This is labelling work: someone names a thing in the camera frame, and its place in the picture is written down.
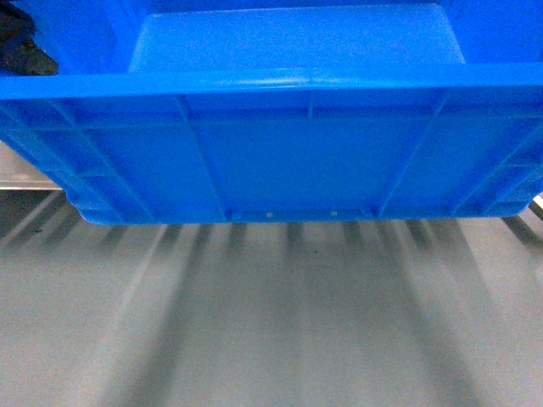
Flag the metal roller shelf rack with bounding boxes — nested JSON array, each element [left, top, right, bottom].
[[0, 142, 61, 191]]

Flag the large blue plastic crate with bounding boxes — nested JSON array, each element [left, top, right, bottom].
[[1, 1, 542, 225]]

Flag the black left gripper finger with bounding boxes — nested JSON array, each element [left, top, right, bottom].
[[1, 3, 59, 76]]

